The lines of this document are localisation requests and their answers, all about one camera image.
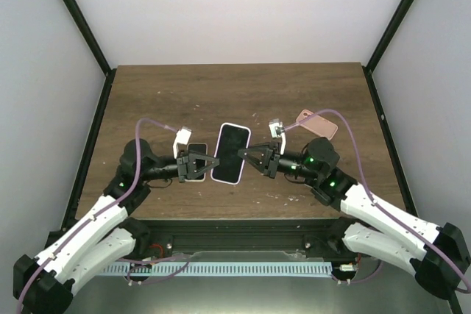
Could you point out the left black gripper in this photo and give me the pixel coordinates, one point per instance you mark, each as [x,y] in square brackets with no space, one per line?
[187,165]

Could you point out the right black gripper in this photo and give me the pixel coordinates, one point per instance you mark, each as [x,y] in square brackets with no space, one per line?
[264,165]

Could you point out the teal-edged black phone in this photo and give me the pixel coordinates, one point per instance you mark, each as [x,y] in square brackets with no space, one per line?
[197,148]

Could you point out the beige phone case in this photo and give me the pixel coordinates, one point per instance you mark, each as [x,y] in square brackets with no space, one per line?
[197,161]

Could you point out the lavender phone case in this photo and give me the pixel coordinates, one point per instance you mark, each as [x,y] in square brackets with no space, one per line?
[230,153]

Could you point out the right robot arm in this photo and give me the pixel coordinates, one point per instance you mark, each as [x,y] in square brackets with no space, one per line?
[436,256]

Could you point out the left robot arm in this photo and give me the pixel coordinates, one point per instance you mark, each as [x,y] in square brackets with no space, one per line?
[49,281]

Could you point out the pink phone case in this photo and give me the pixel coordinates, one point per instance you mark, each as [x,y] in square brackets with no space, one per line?
[317,125]

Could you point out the metal sheet plate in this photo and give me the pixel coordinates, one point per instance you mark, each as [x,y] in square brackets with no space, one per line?
[389,291]

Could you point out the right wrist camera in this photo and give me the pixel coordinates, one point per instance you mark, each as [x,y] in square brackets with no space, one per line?
[278,131]

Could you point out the light blue slotted cable duct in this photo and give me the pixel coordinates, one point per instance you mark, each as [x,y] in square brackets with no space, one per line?
[226,269]

